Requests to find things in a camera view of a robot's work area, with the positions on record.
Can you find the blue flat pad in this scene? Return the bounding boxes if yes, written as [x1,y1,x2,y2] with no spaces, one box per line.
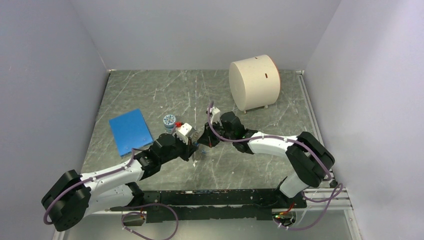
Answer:
[108,108,154,157]

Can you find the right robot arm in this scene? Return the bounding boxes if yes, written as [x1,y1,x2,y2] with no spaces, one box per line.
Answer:
[197,112,335,208]

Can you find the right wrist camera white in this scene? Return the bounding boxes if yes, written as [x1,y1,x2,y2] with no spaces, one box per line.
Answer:
[207,106,221,124]

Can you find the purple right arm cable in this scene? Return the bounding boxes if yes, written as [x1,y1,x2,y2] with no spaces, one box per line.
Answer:
[206,100,344,232]

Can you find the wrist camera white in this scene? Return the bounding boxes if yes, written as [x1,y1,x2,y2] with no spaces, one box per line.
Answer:
[175,122,195,145]
[207,106,221,124]

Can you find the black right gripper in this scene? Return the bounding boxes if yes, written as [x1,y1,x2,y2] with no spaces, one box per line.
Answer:
[197,119,235,148]

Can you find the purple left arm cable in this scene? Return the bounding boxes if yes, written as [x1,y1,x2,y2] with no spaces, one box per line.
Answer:
[43,147,137,225]

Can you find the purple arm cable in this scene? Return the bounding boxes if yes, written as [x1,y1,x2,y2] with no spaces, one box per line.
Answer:
[43,147,137,225]
[206,100,344,232]

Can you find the aluminium frame rail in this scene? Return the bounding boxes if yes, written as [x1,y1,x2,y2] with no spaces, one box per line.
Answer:
[60,178,353,216]

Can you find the metal key organizer plate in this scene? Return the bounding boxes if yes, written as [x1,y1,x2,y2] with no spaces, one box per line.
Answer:
[191,129,204,143]

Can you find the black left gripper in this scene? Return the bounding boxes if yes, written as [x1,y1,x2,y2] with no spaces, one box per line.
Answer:
[159,133,199,165]

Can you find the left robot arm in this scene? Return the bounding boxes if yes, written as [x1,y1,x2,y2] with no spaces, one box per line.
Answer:
[41,133,198,232]

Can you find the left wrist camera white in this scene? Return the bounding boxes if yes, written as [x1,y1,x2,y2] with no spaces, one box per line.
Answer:
[175,122,195,145]

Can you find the cream cylindrical container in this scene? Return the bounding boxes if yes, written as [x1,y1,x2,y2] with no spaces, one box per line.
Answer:
[228,54,281,112]

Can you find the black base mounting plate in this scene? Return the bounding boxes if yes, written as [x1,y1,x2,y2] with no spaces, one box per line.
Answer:
[110,188,307,223]

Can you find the small blue labelled jar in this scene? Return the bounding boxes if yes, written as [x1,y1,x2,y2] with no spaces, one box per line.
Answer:
[162,114,176,134]

